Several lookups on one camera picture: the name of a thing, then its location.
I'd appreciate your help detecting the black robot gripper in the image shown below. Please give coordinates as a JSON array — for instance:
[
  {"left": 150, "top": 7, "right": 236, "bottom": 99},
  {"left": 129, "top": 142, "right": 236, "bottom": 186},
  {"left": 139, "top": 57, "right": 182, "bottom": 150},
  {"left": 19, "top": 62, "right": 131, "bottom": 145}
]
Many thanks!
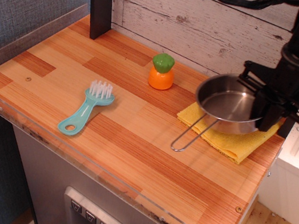
[{"left": 239, "top": 45, "right": 299, "bottom": 132}]

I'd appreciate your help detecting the silver pot with wire handle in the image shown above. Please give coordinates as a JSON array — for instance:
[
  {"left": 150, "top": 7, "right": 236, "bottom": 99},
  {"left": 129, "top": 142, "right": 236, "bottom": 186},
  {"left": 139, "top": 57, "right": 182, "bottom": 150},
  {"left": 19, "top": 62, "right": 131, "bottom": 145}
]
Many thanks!
[{"left": 171, "top": 74, "right": 261, "bottom": 152}]

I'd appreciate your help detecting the yellow folded rag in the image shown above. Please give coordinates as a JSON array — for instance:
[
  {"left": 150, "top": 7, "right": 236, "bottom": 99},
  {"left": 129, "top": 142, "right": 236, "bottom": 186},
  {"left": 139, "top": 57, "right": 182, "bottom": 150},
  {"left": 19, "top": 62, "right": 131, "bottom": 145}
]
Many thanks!
[{"left": 177, "top": 103, "right": 284, "bottom": 164}]

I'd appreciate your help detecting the orange toy carrot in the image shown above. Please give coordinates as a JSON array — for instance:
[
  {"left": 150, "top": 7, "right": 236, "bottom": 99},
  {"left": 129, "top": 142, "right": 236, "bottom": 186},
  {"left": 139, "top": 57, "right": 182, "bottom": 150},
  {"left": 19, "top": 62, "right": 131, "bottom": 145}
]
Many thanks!
[{"left": 148, "top": 53, "right": 175, "bottom": 90}]

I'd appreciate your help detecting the teal dish brush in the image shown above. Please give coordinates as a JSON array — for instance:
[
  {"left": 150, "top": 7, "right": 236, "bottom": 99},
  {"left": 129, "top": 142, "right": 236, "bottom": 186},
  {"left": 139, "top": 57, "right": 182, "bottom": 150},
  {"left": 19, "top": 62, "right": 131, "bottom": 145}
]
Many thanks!
[{"left": 57, "top": 80, "right": 115, "bottom": 136}]

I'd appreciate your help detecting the silver dispenser panel with buttons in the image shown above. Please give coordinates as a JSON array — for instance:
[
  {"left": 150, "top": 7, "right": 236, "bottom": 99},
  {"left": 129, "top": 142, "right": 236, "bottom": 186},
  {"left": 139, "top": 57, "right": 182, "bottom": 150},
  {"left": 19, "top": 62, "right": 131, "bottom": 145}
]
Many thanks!
[{"left": 64, "top": 186, "right": 121, "bottom": 224}]

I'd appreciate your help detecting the grey toy fridge cabinet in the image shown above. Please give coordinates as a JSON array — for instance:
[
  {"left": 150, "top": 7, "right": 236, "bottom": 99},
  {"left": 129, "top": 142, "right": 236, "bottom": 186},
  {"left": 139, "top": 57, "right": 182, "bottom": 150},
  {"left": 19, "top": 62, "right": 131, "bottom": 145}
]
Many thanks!
[{"left": 13, "top": 127, "right": 159, "bottom": 224}]

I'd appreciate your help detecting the dark right frame post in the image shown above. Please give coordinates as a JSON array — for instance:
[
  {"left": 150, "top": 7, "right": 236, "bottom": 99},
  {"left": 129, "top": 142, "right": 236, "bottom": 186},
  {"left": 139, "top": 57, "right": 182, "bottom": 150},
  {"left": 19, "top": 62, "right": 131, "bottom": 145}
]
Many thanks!
[{"left": 277, "top": 117, "right": 295, "bottom": 139}]

